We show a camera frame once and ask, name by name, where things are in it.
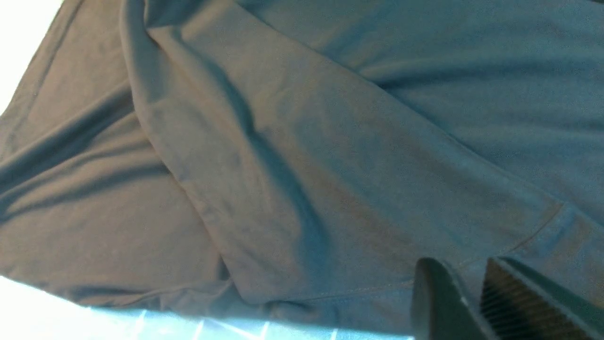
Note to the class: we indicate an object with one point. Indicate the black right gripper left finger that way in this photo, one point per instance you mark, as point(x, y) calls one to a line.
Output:
point(441, 308)

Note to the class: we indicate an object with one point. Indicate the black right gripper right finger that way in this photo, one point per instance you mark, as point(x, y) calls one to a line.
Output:
point(520, 303)

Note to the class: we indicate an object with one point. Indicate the dark gray long-sleeved shirt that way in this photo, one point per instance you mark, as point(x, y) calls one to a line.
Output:
point(292, 160)

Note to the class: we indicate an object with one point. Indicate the green grid cutting mat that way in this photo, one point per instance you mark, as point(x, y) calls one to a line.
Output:
point(30, 314)

